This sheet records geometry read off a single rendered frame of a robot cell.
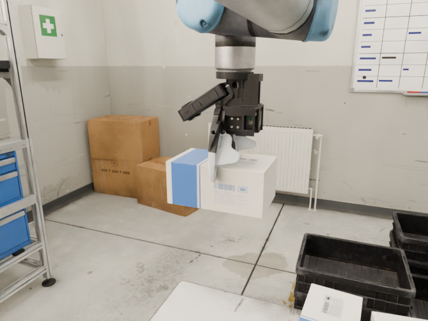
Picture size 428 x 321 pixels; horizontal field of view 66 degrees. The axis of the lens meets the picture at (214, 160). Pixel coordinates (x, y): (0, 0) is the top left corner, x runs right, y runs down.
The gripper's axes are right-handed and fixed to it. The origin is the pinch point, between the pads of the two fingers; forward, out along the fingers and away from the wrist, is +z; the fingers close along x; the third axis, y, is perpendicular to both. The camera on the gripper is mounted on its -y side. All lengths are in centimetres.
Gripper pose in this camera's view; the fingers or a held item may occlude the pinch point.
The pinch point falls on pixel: (222, 171)
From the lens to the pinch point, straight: 68.6
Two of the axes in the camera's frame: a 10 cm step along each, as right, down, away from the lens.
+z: -0.1, 9.6, 2.8
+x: 3.6, -2.6, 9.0
